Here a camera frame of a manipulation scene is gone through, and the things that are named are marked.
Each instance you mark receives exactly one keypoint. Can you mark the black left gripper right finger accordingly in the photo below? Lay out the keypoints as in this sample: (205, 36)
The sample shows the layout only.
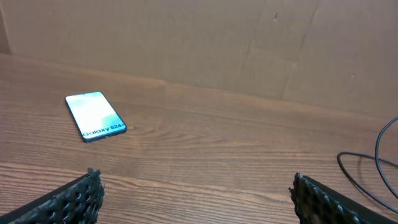
(315, 203)

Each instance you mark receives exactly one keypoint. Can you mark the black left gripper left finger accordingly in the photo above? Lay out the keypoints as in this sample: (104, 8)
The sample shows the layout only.
(77, 202)

